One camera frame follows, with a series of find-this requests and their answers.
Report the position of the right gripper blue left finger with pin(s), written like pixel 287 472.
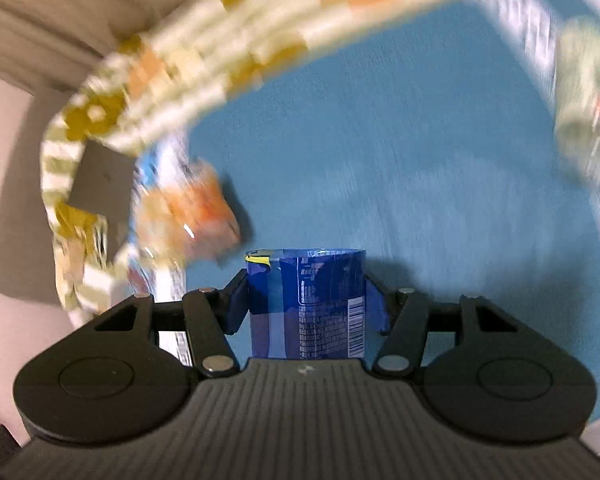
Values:
pixel 210 315

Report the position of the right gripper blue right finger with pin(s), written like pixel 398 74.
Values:
pixel 401 316

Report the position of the blue label plastic cup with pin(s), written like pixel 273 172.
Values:
pixel 307 304

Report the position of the orange label plastic cup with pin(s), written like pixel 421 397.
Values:
pixel 205 225

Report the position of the green white label cup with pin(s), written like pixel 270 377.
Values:
pixel 577 96

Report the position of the patterned blue white cloth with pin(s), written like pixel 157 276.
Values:
pixel 156 265

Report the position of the teal blue cloth mat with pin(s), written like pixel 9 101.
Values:
pixel 431 147

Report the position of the grey headboard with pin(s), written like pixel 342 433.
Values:
pixel 27 270

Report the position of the floral striped duvet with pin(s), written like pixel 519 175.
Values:
pixel 194 61

